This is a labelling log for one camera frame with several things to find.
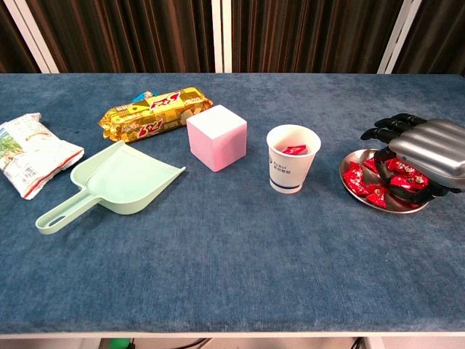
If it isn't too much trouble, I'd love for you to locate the white snack bag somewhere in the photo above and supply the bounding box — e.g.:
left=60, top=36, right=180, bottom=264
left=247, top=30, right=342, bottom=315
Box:
left=0, top=112, right=85, bottom=201

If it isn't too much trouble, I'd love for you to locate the silver metal plate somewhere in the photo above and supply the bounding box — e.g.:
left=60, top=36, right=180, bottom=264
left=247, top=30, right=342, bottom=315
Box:
left=339, top=148, right=432, bottom=214

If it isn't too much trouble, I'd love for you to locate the mint green plastic dustpan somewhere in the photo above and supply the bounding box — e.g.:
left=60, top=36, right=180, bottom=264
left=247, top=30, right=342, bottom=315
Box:
left=35, top=140, right=187, bottom=236

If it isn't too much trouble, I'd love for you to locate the black cable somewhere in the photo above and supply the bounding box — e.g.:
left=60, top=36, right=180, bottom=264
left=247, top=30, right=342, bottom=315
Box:
left=181, top=337, right=211, bottom=349

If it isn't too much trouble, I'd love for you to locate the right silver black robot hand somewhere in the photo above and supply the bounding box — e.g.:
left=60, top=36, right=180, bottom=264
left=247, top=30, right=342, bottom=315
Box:
left=360, top=113, right=465, bottom=203

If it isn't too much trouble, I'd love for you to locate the pink cube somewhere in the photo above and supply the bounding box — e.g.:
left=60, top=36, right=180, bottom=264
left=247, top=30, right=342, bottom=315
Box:
left=186, top=104, right=248, bottom=173

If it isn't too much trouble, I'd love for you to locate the white table frame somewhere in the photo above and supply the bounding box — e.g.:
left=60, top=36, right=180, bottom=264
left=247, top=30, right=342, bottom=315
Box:
left=0, top=329, right=465, bottom=349

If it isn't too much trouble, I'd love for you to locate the gold biscuit package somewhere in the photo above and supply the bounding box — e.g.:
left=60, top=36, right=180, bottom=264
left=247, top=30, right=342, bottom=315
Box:
left=97, top=86, right=214, bottom=143

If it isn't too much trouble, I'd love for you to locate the white paper cup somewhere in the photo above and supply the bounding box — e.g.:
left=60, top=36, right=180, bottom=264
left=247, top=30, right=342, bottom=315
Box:
left=266, top=124, right=323, bottom=196

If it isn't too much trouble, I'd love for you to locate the blue table cloth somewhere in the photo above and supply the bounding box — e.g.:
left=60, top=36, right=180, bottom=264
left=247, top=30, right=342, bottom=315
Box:
left=0, top=73, right=465, bottom=334

